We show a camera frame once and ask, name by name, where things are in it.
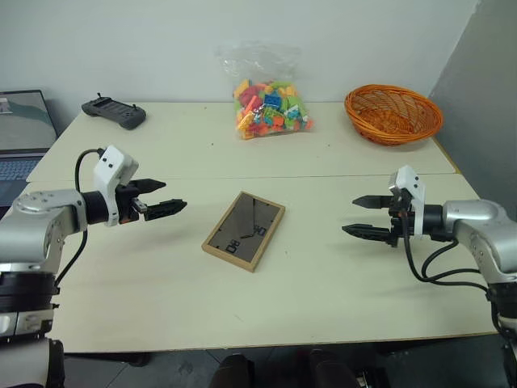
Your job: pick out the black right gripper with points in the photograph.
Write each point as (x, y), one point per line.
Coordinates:
(398, 220)

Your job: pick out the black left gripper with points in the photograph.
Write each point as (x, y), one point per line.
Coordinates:
(128, 204)

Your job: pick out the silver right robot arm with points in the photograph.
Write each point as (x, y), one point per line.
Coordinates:
(480, 226)

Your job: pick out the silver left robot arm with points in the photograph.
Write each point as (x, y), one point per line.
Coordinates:
(38, 226)

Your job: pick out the black handheld controller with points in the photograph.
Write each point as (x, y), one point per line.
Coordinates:
(114, 112)

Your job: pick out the orange wicker basket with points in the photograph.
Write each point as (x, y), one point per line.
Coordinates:
(393, 114)

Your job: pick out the clear bag of toy bricks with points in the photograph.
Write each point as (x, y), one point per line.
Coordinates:
(268, 105)

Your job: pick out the grey laptop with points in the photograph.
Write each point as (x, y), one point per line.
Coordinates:
(20, 139)

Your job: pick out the black table leg foot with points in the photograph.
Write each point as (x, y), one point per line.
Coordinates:
(107, 359)

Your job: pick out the dark rounded shape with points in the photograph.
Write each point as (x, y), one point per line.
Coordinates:
(232, 371)

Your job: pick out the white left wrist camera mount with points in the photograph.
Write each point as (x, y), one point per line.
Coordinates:
(115, 171)

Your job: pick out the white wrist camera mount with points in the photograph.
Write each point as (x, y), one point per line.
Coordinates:
(412, 190)
(115, 171)

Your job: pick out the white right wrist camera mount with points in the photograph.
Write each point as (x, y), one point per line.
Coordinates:
(412, 190)

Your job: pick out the wooden picture frame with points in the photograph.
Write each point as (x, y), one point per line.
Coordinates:
(244, 230)

